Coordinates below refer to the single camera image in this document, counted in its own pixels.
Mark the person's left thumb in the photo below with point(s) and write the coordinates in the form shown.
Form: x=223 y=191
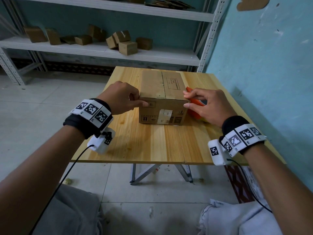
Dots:
x=139 y=103

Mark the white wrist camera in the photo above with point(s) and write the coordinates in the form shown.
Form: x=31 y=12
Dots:
x=101 y=144
x=216 y=152

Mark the taped brown cardboard box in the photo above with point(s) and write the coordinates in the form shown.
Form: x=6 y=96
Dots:
x=159 y=95

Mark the person's grey trousers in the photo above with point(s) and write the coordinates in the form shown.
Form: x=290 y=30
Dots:
x=73 y=212

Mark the black wristband with marker tags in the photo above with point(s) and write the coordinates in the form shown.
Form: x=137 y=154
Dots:
x=240 y=135
x=91 y=113

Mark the row of small cardboard boxes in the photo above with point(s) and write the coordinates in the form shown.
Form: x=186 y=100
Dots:
x=124 y=45

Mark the orange box cutter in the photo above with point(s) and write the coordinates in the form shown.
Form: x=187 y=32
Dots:
x=195 y=102

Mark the grey metal table legs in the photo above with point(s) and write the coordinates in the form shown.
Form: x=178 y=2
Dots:
x=146 y=173

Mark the person's right thumb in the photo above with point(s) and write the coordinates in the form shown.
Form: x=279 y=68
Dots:
x=194 y=108

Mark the white metal shelf rack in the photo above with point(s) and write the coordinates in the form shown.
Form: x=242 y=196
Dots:
x=102 y=50

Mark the small yellow scrap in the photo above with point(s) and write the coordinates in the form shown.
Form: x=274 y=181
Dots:
x=69 y=181

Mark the person's right forearm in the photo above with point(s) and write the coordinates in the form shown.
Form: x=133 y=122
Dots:
x=281 y=188

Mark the person's right hand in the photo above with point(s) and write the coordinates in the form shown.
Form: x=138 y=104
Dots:
x=216 y=107

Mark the pile of flat cardboard sheets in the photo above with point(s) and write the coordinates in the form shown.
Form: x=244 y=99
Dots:
x=171 y=3

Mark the person's left forearm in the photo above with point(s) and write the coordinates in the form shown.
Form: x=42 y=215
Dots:
x=34 y=178

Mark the person's left hand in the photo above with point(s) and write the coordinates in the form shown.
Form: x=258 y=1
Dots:
x=117 y=96

